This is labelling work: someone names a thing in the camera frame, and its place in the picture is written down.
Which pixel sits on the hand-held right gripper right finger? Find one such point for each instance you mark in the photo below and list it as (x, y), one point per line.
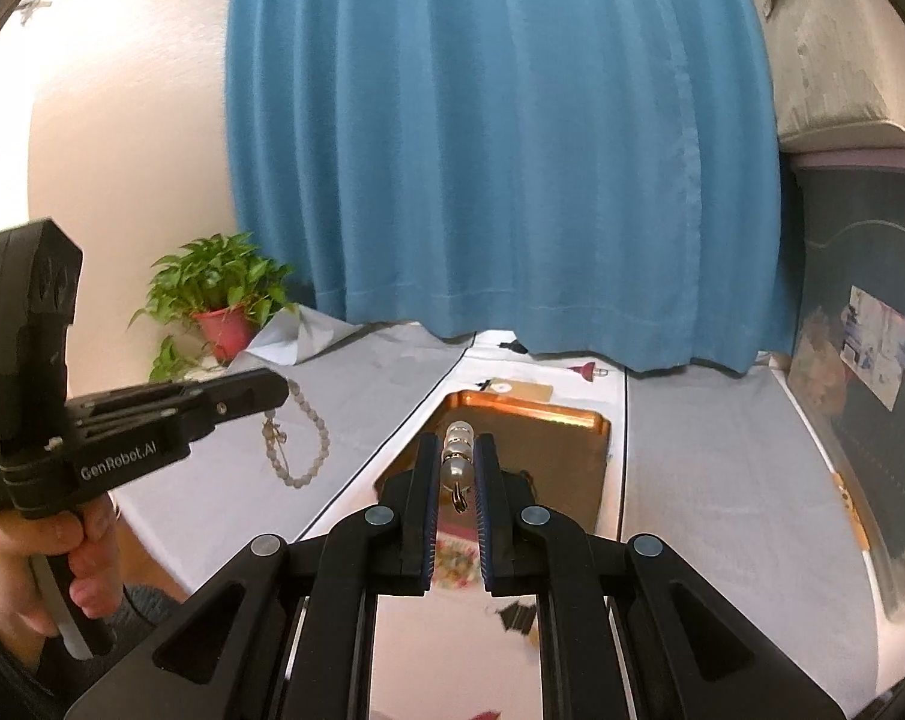
(484, 517)

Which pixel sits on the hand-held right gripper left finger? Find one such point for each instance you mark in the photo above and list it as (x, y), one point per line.
(428, 517)

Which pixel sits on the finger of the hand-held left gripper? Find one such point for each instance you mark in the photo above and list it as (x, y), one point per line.
(242, 394)

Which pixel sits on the copper metal tray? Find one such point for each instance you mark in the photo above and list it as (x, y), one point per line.
(565, 457)

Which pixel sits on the person's left forearm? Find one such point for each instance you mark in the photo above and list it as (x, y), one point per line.
(17, 679)

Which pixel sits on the person's left hand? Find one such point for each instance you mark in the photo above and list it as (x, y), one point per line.
(17, 562)

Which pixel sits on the green plant in red pot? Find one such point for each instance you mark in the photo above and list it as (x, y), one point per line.
(224, 330)

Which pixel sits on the brown paper card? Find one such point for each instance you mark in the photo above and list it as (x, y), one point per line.
(527, 391)

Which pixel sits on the small black object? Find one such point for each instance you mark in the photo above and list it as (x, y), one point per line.
(514, 347)

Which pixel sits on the small red funnel-shaped object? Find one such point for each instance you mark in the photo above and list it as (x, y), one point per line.
(586, 371)

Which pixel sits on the blue curtain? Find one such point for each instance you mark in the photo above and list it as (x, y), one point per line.
(497, 165)

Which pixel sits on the paper picture label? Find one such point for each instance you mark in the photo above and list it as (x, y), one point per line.
(880, 349)

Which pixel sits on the dark storage box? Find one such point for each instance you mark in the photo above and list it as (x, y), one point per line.
(857, 240)

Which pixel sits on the beige fabric box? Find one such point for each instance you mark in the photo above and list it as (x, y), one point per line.
(835, 67)

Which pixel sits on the small wall hook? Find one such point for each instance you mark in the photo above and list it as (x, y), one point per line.
(36, 7)

